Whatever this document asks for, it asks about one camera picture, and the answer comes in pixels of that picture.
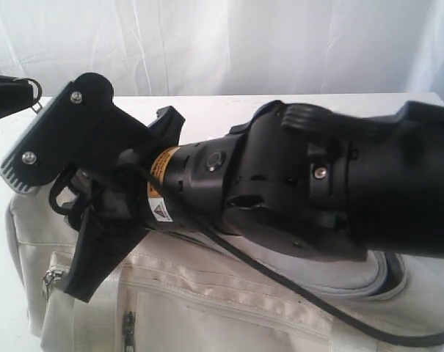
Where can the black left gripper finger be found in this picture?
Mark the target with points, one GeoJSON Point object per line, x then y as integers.
{"type": "Point", "coordinates": [16, 94]}

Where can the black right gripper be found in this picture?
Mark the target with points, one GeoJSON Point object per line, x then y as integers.
{"type": "Point", "coordinates": [104, 243]}

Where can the beige canvas duffel bag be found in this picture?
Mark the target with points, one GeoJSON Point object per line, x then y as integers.
{"type": "Point", "coordinates": [187, 293]}

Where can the white backdrop curtain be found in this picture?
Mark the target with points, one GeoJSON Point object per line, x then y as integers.
{"type": "Point", "coordinates": [228, 47]}

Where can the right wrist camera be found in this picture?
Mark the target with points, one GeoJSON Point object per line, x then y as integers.
{"type": "Point", "coordinates": [82, 128]}

